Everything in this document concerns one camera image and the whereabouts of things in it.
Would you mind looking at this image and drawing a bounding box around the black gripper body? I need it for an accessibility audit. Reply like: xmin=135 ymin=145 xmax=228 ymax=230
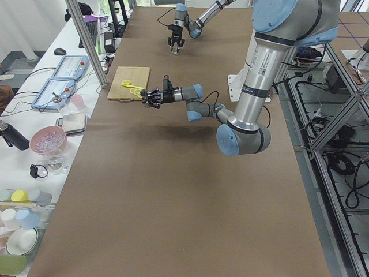
xmin=155 ymin=89 xmax=175 ymax=104
xmin=172 ymin=30 xmax=182 ymax=41

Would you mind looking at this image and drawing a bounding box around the clear glass beaker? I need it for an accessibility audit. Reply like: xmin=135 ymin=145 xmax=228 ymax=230
xmin=171 ymin=46 xmax=180 ymax=55

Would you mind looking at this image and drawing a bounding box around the steel jigger measuring cup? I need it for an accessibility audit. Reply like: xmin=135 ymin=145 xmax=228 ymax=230
xmin=140 ymin=89 xmax=148 ymax=107

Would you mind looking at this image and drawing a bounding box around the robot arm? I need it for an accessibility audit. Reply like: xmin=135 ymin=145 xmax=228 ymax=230
xmin=167 ymin=0 xmax=234 ymax=54
xmin=141 ymin=0 xmax=340 ymax=156

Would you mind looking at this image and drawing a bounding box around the pink plastic cup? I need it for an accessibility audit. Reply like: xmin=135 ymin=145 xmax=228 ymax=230
xmin=70 ymin=94 xmax=86 ymax=111

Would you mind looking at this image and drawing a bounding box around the grey plastic cup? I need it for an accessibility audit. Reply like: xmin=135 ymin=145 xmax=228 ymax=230
xmin=28 ymin=189 xmax=52 ymax=205

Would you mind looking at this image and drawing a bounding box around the yellow plastic cup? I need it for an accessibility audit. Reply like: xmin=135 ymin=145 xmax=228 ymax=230
xmin=10 ymin=190 xmax=30 ymax=203

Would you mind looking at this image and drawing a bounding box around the light blue plastic cup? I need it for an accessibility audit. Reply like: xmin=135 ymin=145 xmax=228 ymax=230
xmin=15 ymin=209 xmax=40 ymax=230

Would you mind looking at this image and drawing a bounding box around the mint green plastic cup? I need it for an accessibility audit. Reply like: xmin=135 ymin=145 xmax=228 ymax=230
xmin=0 ymin=189 xmax=15 ymax=202

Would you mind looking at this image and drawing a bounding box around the white plastic cup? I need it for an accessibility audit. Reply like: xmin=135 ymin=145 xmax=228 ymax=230
xmin=1 ymin=208 xmax=20 ymax=229

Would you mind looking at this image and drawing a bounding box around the bamboo cutting board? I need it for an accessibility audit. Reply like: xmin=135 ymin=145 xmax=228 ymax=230
xmin=107 ymin=66 xmax=150 ymax=102

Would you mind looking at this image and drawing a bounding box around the top lemon slice on knife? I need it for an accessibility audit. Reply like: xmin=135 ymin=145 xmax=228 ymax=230
xmin=121 ymin=80 xmax=131 ymax=87

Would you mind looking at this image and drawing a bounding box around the green marker pen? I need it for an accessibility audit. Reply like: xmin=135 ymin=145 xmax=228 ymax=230
xmin=97 ymin=35 xmax=101 ymax=55

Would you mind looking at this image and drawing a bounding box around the black keyboard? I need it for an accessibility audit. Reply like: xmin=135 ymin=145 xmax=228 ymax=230
xmin=84 ymin=21 xmax=98 ymax=46

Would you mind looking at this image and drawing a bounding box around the metal tray with cloth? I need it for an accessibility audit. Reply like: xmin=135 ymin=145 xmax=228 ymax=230
xmin=55 ymin=113 xmax=88 ymax=136

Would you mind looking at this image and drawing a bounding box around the far blue teach pendant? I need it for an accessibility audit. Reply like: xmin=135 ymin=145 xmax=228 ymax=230
xmin=52 ymin=55 xmax=89 ymax=81

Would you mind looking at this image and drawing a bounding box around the blue teach pendant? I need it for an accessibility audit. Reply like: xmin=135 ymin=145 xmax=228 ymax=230
xmin=52 ymin=55 xmax=89 ymax=81
xmin=31 ymin=78 xmax=76 ymax=110

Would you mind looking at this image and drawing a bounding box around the near blue teach pendant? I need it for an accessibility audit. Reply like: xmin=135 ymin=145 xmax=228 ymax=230
xmin=31 ymin=78 xmax=76 ymax=110

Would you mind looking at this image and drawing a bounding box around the black computer mouse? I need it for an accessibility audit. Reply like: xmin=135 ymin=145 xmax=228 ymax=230
xmin=54 ymin=48 xmax=66 ymax=55

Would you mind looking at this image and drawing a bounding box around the pink bowl with ice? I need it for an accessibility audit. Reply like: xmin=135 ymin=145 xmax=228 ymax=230
xmin=29 ymin=126 xmax=67 ymax=156

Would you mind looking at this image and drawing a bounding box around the clear drinking glass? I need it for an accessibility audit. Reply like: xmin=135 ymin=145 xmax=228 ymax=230
xmin=47 ymin=149 xmax=65 ymax=170

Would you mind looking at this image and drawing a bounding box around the small black clip device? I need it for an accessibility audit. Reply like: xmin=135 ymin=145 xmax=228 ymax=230
xmin=29 ymin=164 xmax=48 ymax=179

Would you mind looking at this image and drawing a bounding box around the black water bottle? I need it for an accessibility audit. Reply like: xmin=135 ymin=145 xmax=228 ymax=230
xmin=1 ymin=120 xmax=29 ymax=151

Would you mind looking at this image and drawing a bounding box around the white bowl green rim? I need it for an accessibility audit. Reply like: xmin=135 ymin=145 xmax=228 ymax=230
xmin=6 ymin=229 xmax=38 ymax=255

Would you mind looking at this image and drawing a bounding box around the green plastic bowl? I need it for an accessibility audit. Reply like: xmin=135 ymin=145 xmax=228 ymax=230
xmin=1 ymin=254 xmax=28 ymax=276

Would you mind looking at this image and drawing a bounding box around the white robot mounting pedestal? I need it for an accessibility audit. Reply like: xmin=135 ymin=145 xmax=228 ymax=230
xmin=227 ymin=62 xmax=269 ymax=102

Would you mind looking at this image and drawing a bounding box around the aluminium frame post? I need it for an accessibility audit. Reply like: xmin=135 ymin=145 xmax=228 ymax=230
xmin=65 ymin=0 xmax=108 ymax=88

